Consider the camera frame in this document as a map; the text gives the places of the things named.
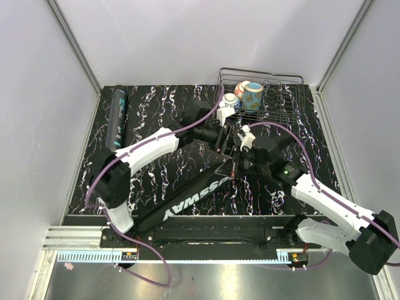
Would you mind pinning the small pink object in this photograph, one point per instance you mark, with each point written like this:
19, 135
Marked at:
69, 266

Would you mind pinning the light blue butterfly cup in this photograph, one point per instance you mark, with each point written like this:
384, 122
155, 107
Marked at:
252, 97

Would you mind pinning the dark wire dish rack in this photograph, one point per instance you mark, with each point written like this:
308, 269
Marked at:
282, 99

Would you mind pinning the red white patterned cup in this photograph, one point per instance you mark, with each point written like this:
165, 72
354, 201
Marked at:
239, 89

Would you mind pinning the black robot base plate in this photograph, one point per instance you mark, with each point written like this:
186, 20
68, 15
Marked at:
212, 238

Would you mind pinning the black shuttlecock tube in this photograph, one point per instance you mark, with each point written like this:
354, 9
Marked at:
115, 129

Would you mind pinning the black Crossway racket bag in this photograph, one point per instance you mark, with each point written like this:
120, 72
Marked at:
203, 185

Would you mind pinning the blue white patterned bowl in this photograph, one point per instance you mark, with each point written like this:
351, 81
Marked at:
230, 100

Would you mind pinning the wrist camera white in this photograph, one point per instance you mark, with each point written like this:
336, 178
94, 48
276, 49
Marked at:
223, 112
246, 137

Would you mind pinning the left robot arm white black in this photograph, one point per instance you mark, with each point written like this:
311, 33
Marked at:
112, 171

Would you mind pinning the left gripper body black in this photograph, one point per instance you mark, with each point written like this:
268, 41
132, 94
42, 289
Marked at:
214, 135

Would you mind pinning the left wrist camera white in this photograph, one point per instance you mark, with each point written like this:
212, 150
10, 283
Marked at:
223, 112

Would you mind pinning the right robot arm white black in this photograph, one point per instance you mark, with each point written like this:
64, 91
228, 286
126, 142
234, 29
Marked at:
369, 239

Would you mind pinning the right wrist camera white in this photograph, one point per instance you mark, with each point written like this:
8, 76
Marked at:
246, 137

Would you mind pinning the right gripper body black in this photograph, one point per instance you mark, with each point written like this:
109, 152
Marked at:
247, 163

